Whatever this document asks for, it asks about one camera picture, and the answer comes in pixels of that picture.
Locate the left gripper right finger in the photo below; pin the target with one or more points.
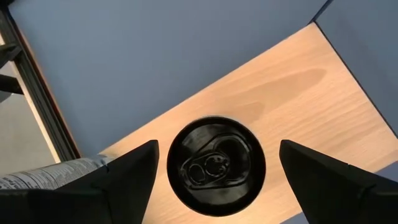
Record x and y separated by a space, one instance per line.
342 202

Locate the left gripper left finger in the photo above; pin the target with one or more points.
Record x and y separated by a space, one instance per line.
93 205

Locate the white Celsius can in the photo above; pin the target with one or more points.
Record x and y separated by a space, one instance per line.
46 177
217 168

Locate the wooden shelf black metal frame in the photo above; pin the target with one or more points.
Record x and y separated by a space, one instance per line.
280 93

